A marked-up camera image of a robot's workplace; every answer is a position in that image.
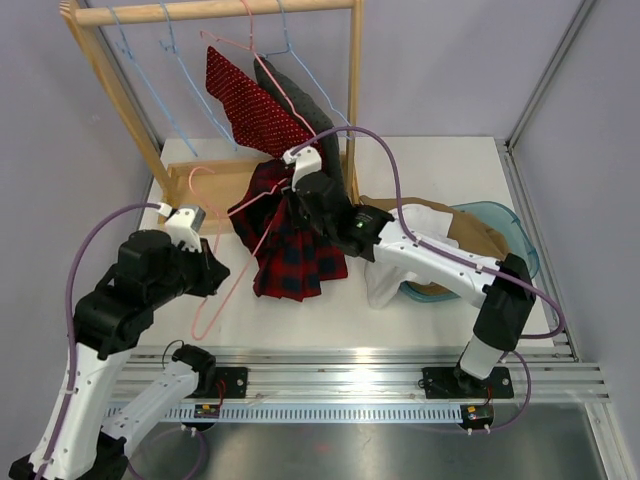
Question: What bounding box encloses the teal plastic bin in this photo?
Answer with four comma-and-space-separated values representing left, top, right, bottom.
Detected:
403, 197, 540, 278

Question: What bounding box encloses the pink wire hanger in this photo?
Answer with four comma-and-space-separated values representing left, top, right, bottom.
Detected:
188, 166, 294, 342
199, 0, 316, 136

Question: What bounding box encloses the grey dotted skirt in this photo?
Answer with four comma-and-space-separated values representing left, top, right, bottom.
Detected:
253, 59, 347, 195

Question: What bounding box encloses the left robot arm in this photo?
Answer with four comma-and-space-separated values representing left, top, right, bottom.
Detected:
8, 230, 230, 479

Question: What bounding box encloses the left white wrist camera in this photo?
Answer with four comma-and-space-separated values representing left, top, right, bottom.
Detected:
158, 203, 206, 253

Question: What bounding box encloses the white slotted cable duct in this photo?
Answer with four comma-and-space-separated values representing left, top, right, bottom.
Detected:
161, 402, 462, 424

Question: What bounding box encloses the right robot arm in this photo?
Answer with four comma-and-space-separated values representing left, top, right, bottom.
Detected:
290, 171, 536, 399

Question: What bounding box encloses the white skirt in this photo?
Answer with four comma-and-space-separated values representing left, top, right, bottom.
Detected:
364, 201, 459, 309

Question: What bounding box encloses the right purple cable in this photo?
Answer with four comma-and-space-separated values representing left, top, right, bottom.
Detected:
292, 125, 566, 341

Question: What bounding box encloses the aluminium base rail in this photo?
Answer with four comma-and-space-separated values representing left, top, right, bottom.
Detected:
67, 347, 612, 404

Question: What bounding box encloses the tan pleated skirt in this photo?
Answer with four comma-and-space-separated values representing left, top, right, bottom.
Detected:
364, 197, 511, 309

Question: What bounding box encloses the aluminium frame post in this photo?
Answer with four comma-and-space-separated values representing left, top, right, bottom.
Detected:
504, 0, 599, 154

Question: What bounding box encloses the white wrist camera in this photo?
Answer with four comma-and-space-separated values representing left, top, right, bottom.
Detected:
282, 146, 322, 191
158, 203, 206, 253

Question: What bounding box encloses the purple cable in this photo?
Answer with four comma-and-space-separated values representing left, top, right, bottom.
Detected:
37, 203, 161, 476
292, 125, 566, 341

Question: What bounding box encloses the red plaid skirt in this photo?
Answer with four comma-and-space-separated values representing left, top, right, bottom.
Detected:
228, 159, 348, 302

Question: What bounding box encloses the blue wire hanger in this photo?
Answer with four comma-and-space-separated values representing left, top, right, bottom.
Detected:
107, 6, 198, 157
159, 1, 238, 151
259, 0, 350, 125

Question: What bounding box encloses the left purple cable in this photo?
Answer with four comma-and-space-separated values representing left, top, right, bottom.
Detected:
37, 203, 161, 476

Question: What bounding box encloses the red dotted skirt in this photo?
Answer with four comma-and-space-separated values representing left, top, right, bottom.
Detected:
205, 47, 313, 157

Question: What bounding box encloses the wooden clothes rack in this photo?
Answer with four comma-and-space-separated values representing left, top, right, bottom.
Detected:
59, 1, 364, 206

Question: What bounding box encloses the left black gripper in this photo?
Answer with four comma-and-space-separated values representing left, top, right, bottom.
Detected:
147, 235, 231, 308

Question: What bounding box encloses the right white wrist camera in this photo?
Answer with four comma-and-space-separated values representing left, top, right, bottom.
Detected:
282, 146, 322, 191

